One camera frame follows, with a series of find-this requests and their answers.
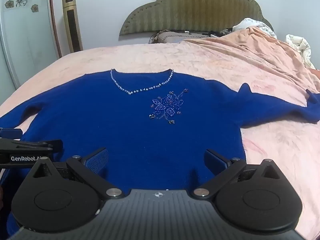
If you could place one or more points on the white wardrobe door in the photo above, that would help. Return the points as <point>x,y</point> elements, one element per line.
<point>25,42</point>

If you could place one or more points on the white crumpled cloth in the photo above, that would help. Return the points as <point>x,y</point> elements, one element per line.
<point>300,46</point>

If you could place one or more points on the pink bed sheet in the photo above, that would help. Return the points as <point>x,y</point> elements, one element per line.
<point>155,55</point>

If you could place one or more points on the olive padded headboard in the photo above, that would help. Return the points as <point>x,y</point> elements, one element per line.
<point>200,7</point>

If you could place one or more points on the peach blanket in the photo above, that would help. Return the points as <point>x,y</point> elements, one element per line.
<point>265,47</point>

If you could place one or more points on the white quilt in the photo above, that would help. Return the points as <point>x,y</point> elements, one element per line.
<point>252,23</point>

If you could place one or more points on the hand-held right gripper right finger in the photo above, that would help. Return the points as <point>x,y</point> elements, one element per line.
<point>215,160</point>

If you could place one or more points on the gold tower air conditioner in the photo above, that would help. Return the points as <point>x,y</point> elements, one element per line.
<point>72,22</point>

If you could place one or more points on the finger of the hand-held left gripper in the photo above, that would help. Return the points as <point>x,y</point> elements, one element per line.
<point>11,133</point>
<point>32,145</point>

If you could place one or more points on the brown pillow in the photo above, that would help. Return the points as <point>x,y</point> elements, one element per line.
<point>172,37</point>

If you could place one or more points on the flower wall sticker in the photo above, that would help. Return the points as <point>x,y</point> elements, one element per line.
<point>21,0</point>
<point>9,4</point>
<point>34,8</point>

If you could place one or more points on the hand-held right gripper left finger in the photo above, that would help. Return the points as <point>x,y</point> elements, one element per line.
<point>98,161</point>

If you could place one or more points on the dark clothes pile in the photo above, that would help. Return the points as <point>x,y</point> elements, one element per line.
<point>222,32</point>

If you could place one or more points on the blue beaded sweater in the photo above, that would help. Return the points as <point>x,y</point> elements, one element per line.
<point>140,120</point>

